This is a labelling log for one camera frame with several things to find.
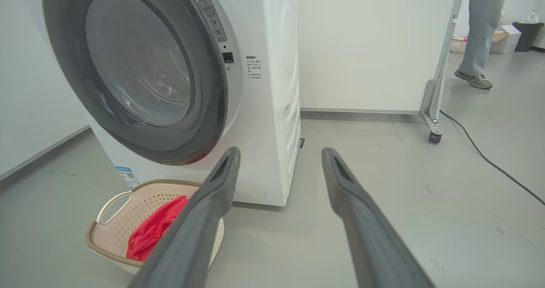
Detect washing machine glass door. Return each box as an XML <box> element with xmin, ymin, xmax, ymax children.
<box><xmin>42</xmin><ymin>0</ymin><xmax>229</xmax><ymax>167</ymax></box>

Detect white partition panel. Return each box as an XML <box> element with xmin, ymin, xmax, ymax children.
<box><xmin>296</xmin><ymin>0</ymin><xmax>461</xmax><ymax>115</ymax></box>

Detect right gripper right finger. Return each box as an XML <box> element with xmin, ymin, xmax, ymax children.
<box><xmin>321</xmin><ymin>147</ymin><xmax>436</xmax><ymax>288</ymax></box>

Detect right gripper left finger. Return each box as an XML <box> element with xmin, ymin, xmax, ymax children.
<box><xmin>128</xmin><ymin>147</ymin><xmax>241</xmax><ymax>288</ymax></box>

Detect grey sneaker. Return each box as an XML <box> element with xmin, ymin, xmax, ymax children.
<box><xmin>453</xmin><ymin>69</ymin><xmax>493</xmax><ymax>90</ymax></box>

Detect blue energy label sticker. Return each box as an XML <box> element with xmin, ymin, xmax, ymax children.
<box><xmin>115</xmin><ymin>165</ymin><xmax>141</xmax><ymax>191</ymax></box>

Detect metal partition leg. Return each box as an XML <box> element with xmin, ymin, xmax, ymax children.
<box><xmin>418</xmin><ymin>0</ymin><xmax>468</xmax><ymax>135</ymax></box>

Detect round filter cover flap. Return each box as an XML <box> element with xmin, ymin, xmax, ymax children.
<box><xmin>234</xmin><ymin>177</ymin><xmax>268</xmax><ymax>204</ymax></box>

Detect white front-load washing machine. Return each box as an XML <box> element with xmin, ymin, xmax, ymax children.
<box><xmin>83</xmin><ymin>0</ymin><xmax>302</xmax><ymax>207</ymax></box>

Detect cream perforated laundry basket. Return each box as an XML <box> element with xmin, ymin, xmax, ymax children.
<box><xmin>86</xmin><ymin>179</ymin><xmax>225</xmax><ymax>276</ymax></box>

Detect plain red garment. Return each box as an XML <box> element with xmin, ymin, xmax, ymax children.
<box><xmin>126</xmin><ymin>195</ymin><xmax>191</xmax><ymax>262</ymax></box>

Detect black trash bin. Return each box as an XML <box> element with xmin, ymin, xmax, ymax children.
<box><xmin>512</xmin><ymin>21</ymin><xmax>545</xmax><ymax>52</ymax></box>

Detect cardboard box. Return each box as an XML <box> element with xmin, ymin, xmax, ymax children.
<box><xmin>489</xmin><ymin>24</ymin><xmax>522</xmax><ymax>55</ymax></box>

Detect grey warning sticker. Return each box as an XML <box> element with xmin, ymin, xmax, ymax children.
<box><xmin>198</xmin><ymin>0</ymin><xmax>228</xmax><ymax>43</ymax></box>

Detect black floor cable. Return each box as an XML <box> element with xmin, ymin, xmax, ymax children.
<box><xmin>439</xmin><ymin>110</ymin><xmax>545</xmax><ymax>206</ymax></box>

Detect person leg in grey jeans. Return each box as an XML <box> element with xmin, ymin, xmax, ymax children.
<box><xmin>457</xmin><ymin>0</ymin><xmax>511</xmax><ymax>77</ymax></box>

